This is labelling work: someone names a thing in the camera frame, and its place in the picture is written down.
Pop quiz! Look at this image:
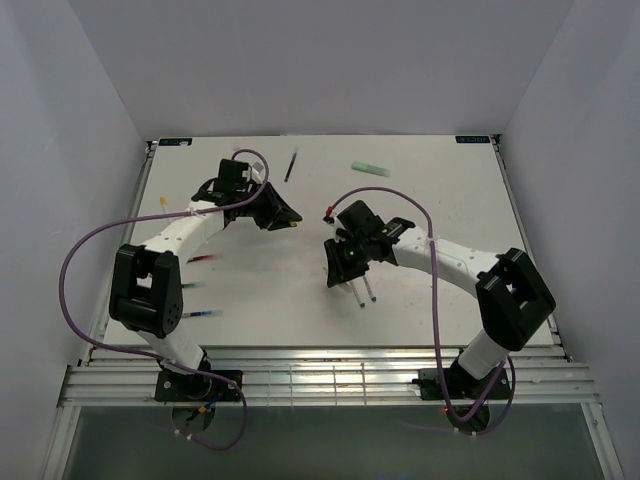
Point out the teal capped white marker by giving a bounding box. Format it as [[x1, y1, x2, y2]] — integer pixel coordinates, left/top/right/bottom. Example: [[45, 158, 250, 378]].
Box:
[[349, 282, 365, 308]]

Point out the green capped white marker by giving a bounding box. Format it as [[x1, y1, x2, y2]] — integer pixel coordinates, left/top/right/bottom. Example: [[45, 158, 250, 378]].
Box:
[[363, 277, 377, 303]]

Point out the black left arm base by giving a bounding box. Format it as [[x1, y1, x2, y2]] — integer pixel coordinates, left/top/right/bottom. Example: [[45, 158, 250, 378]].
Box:
[[154, 370, 240, 403]]

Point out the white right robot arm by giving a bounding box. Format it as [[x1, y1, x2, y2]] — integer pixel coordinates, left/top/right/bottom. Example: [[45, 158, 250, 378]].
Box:
[[324, 200, 556, 397]]

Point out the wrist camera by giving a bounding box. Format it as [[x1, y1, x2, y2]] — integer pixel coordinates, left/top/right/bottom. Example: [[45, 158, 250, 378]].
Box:
[[323, 206, 343, 236], [242, 162, 267, 185]]

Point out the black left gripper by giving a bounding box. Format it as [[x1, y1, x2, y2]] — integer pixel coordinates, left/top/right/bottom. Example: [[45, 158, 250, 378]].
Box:
[[237, 181, 302, 232]]

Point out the blue corner label left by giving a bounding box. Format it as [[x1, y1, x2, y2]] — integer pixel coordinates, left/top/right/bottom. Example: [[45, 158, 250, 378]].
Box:
[[158, 138, 193, 147]]

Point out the blue gel pen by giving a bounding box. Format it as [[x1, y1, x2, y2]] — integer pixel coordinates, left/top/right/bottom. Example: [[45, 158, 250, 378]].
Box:
[[181, 310, 223, 319]]

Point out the blue corner label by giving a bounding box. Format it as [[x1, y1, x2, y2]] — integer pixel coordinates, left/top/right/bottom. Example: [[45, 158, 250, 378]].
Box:
[[158, 138, 193, 147], [455, 135, 491, 144]]

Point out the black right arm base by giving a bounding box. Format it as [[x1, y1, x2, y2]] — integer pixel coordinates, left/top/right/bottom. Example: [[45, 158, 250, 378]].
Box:
[[411, 368, 511, 400]]

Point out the red gel pen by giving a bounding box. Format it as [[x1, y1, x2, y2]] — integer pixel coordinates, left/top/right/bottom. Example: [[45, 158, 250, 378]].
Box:
[[187, 254, 215, 263]]

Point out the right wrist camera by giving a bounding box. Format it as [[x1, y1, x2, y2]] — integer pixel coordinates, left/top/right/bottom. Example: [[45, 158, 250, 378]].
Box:
[[323, 206, 343, 236]]

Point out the mint green highlighter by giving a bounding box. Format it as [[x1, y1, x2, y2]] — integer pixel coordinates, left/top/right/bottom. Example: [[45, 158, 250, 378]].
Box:
[[351, 161, 391, 177]]

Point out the blue corner label right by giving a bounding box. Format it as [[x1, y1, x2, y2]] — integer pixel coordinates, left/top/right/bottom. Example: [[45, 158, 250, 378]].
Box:
[[455, 135, 491, 144]]

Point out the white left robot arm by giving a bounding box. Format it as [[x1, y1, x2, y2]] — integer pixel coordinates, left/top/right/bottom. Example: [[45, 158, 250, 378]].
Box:
[[109, 158, 302, 400]]

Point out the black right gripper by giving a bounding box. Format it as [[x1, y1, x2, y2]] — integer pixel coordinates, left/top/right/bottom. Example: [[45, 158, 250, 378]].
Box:
[[324, 234, 371, 287]]

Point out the dark purple pen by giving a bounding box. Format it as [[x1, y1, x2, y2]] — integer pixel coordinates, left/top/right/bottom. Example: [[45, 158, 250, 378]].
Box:
[[283, 147, 299, 183]]

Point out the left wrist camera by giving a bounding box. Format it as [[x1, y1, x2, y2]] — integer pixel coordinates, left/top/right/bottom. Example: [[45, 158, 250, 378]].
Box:
[[242, 162, 267, 185]]

